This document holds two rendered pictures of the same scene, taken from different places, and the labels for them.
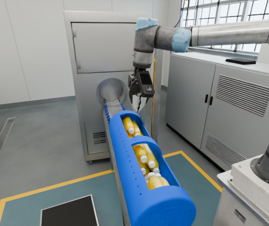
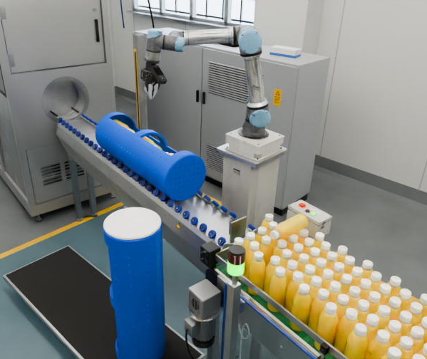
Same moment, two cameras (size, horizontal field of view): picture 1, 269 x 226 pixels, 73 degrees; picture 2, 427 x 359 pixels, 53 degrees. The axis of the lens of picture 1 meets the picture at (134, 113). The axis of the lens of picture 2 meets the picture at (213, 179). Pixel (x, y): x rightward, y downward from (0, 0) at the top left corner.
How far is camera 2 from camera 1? 1.65 m
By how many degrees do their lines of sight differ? 23
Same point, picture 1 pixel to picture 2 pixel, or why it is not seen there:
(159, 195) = (179, 155)
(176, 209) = (192, 165)
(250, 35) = (219, 39)
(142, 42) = (154, 46)
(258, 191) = (243, 144)
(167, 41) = (172, 45)
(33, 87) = not seen: outside the picture
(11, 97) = not seen: outside the picture
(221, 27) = (202, 33)
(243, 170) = (233, 134)
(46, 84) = not seen: outside the picture
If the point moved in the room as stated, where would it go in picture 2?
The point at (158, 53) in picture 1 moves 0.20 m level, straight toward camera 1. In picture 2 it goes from (139, 42) to (144, 48)
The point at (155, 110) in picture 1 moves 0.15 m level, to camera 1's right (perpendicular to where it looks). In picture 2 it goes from (142, 112) to (161, 110)
